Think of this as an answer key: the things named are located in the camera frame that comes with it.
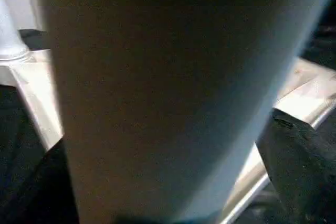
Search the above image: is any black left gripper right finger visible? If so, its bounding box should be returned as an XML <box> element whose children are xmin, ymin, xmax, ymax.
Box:
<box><xmin>255</xmin><ymin>106</ymin><xmax>336</xmax><ymax>224</ymax></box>

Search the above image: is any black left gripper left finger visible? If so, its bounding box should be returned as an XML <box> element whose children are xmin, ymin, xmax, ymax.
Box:
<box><xmin>10</xmin><ymin>137</ymin><xmax>80</xmax><ymax>224</ymax></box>

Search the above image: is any white plastic table top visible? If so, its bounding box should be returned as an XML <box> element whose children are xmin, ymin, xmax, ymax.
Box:
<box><xmin>0</xmin><ymin>50</ymin><xmax>336</xmax><ymax>224</ymax></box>

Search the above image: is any white plastic table leg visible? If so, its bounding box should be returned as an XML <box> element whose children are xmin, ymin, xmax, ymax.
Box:
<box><xmin>38</xmin><ymin>0</ymin><xmax>336</xmax><ymax>224</ymax></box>
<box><xmin>0</xmin><ymin>0</ymin><xmax>31</xmax><ymax>63</ymax></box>

